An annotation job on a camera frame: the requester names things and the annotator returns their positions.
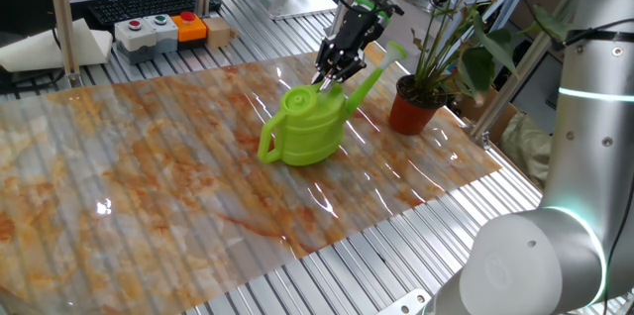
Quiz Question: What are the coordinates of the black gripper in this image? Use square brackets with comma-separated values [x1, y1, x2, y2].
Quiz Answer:
[310, 6, 387, 94]

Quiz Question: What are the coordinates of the green plastic watering can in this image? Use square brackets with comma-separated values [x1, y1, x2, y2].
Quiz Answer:
[257, 41, 408, 166]

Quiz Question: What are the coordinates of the green plant in terracotta pot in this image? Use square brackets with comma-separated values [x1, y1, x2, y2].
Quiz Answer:
[388, 0, 576, 137]

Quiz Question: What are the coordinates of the small wooden block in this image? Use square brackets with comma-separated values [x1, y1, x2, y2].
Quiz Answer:
[202, 16, 233, 50]

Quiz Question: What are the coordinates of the orange emergency stop box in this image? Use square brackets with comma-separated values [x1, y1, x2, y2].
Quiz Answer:
[171, 10, 208, 52]

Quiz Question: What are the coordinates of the grey box with green button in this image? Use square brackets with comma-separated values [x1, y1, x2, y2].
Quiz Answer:
[143, 13, 179, 54]

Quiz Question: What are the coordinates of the brown cardboard box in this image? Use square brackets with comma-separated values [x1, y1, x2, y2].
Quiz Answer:
[448, 86, 519, 146]

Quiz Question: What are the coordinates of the black keyboard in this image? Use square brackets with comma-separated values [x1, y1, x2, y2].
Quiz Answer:
[87, 0, 223, 28]

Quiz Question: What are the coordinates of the grey box with red button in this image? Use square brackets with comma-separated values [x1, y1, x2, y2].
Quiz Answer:
[114, 17, 158, 65]

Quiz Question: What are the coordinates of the beige fabric bag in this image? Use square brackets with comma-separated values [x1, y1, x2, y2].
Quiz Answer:
[498, 111, 554, 190]

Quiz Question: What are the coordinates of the orange marble pattern mat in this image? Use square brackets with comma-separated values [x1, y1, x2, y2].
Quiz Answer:
[0, 42, 502, 315]

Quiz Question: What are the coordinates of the white folded paper cone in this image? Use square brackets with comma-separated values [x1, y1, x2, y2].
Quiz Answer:
[0, 18, 114, 73]

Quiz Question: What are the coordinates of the green wrist adapter ring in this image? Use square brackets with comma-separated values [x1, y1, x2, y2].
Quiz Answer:
[353, 0, 392, 24]

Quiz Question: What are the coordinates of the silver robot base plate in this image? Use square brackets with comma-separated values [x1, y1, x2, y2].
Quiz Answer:
[375, 287, 433, 315]

